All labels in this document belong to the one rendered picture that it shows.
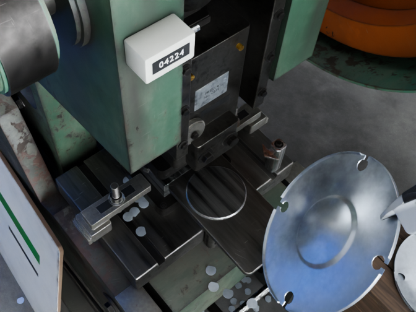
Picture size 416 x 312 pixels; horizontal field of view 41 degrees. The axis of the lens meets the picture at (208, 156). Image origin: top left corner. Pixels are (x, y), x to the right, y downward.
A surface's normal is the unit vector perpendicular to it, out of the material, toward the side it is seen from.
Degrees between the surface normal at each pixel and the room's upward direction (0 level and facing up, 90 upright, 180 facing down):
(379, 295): 0
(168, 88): 90
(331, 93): 0
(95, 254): 0
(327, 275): 53
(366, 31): 90
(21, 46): 79
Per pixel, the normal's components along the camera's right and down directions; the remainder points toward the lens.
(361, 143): 0.05, -0.54
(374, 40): -0.76, 0.52
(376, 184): -0.76, -0.42
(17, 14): 0.57, 0.25
